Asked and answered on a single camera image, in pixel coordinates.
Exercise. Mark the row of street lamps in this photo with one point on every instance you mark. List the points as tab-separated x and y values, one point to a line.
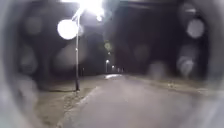
107	62

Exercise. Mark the street lamp on pole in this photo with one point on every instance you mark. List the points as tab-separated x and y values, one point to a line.
77	66

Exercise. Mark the grey asphalt path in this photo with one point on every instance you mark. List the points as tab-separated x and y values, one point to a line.
133	106

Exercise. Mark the pale grass verge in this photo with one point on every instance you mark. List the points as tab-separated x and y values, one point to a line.
55	101
173	84

